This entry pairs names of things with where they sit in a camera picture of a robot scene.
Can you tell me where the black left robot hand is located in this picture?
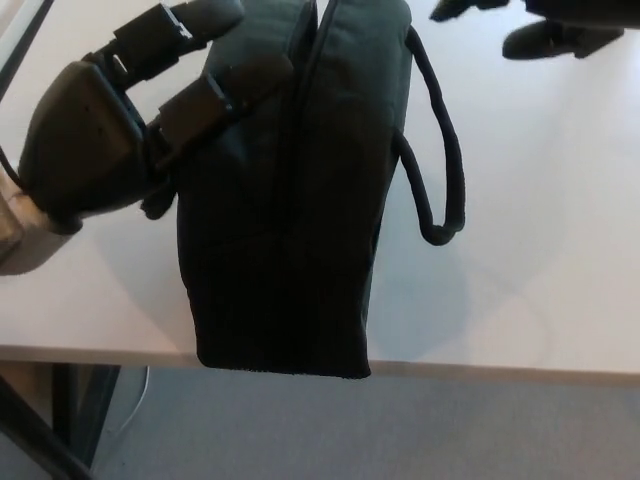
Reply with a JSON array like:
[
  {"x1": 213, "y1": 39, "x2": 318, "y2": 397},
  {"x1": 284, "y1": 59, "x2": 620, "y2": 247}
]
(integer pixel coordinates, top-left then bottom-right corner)
[{"x1": 17, "y1": 0, "x2": 297, "y2": 236}]

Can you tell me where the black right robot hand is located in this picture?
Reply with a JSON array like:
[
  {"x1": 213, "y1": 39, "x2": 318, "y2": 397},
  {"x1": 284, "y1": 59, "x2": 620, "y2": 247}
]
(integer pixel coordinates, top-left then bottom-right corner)
[{"x1": 429, "y1": 0, "x2": 640, "y2": 60}]

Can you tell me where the black fabric lunch bag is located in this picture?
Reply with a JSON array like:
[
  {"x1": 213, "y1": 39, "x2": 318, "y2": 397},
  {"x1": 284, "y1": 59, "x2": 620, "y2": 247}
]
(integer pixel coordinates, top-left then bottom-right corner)
[{"x1": 141, "y1": 0, "x2": 468, "y2": 382}]

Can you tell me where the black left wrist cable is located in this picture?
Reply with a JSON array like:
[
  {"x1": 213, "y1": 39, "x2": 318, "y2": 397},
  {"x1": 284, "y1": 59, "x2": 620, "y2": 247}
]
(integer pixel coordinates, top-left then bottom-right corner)
[{"x1": 0, "y1": 143, "x2": 25, "y2": 194}]

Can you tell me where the white floor cable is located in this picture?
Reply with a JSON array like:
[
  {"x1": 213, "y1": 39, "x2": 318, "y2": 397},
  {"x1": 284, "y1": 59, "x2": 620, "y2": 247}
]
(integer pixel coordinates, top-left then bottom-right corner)
[{"x1": 107, "y1": 367, "x2": 151, "y2": 441}]

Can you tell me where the black metal desk leg frame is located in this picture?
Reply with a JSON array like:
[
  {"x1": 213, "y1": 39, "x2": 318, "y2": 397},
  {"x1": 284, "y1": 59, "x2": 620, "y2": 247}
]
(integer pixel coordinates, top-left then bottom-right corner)
[{"x1": 0, "y1": 363, "x2": 122, "y2": 480}]

